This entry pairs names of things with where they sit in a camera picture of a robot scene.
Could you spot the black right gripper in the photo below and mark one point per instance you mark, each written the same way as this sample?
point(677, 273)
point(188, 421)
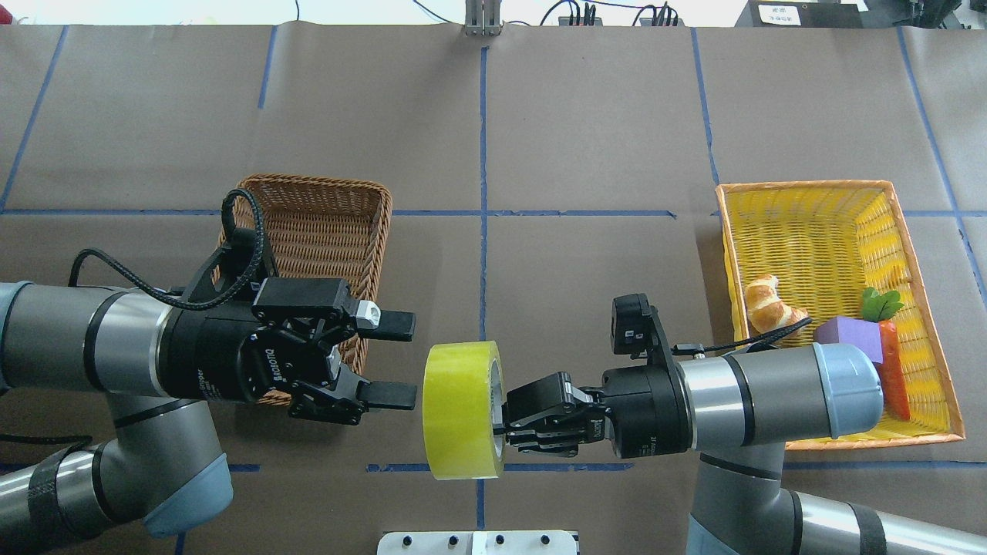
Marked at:
point(646, 412)

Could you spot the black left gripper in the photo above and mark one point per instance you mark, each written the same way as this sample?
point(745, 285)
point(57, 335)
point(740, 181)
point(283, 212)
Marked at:
point(207, 356)

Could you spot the yellow tape roll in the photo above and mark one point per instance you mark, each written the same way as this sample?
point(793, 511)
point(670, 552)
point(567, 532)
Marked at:
point(462, 411)

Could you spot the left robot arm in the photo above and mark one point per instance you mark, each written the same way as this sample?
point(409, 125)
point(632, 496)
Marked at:
point(160, 363)

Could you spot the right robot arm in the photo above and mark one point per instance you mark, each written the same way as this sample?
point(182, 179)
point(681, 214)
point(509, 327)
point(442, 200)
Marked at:
point(738, 412)

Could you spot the brown wicker basket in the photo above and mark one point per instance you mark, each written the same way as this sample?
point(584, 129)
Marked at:
point(322, 227)

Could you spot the yellow woven basket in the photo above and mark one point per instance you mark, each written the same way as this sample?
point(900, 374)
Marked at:
point(826, 241)

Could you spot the toy croissant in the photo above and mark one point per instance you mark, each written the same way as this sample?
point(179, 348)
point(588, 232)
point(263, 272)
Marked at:
point(765, 310)

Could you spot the purple cube block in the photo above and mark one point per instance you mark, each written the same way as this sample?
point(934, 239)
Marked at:
point(865, 335)

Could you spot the orange toy carrot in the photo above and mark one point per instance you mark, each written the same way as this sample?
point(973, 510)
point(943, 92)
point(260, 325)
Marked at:
point(880, 308)

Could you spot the black box with label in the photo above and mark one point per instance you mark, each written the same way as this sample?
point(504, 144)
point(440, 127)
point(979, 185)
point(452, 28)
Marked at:
point(800, 14)

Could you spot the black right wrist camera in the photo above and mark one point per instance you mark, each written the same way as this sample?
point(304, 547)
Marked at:
point(637, 331)

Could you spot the white mount base plate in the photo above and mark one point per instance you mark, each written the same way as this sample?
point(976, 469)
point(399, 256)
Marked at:
point(480, 542)

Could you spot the aluminium frame post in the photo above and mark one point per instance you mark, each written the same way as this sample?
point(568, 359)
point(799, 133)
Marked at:
point(482, 18)

